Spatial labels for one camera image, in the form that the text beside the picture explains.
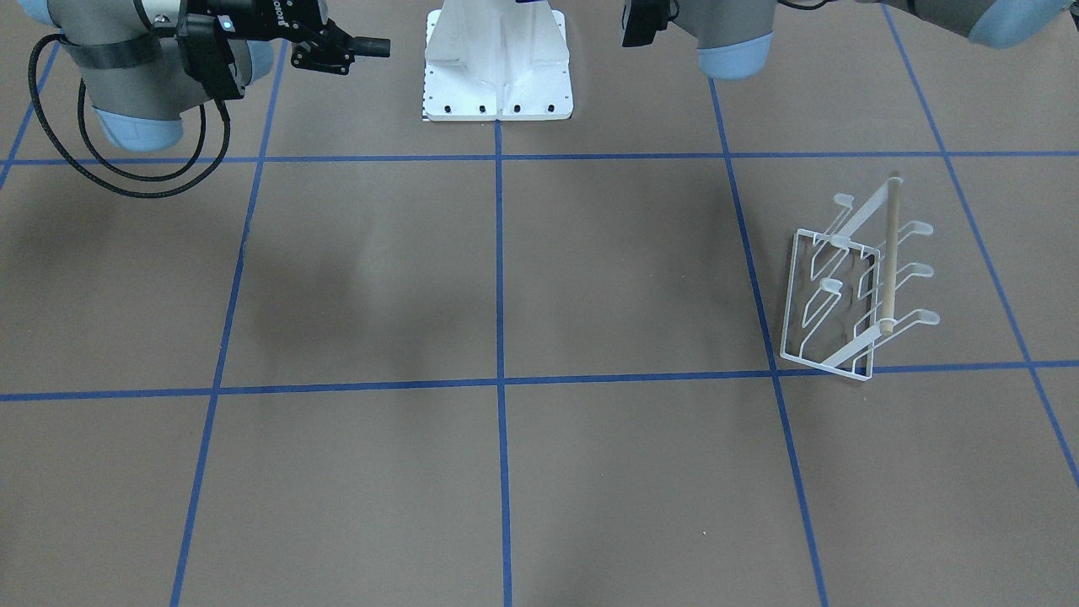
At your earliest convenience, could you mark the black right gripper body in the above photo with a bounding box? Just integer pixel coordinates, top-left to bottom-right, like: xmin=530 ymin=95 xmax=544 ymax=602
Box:
xmin=201 ymin=1 xmax=355 ymax=74

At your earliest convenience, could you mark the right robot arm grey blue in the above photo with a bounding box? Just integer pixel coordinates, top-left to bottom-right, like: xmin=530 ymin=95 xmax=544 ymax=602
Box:
xmin=22 ymin=1 xmax=392 ymax=153

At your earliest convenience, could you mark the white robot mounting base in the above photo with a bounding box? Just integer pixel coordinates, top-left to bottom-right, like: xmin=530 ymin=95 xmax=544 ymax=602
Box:
xmin=421 ymin=1 xmax=574 ymax=122

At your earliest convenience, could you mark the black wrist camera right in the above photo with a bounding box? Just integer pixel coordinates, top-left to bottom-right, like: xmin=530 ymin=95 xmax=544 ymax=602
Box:
xmin=174 ymin=12 xmax=246 ymax=101

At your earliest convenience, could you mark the black corrugated cable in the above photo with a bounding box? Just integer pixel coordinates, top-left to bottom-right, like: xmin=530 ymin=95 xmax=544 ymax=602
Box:
xmin=30 ymin=32 xmax=233 ymax=201

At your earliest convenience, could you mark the white wire cup holder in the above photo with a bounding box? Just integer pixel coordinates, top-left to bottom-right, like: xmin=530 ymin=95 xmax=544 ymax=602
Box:
xmin=778 ymin=170 xmax=941 ymax=383

